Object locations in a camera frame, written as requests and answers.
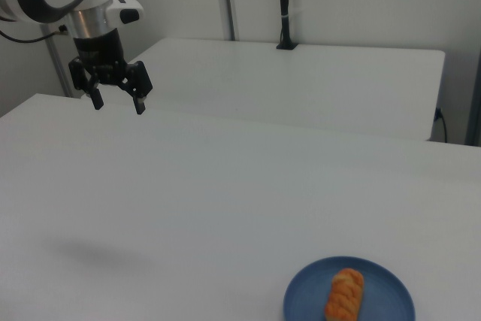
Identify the white side table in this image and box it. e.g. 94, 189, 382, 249
123, 37, 446, 143

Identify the blue round plate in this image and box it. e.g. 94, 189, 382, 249
283, 256, 416, 321

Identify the black camera pole with base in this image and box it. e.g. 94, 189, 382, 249
275, 0, 299, 52

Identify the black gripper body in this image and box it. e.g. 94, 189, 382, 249
73, 29, 127, 87

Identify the black wall cable with plug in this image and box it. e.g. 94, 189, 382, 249
0, 24, 69, 43

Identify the orange twisted bread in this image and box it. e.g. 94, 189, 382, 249
323, 268, 365, 321

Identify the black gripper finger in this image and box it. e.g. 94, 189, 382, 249
68, 57, 104, 111
116, 60, 154, 116

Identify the black power cable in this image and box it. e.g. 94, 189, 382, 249
434, 108, 449, 144

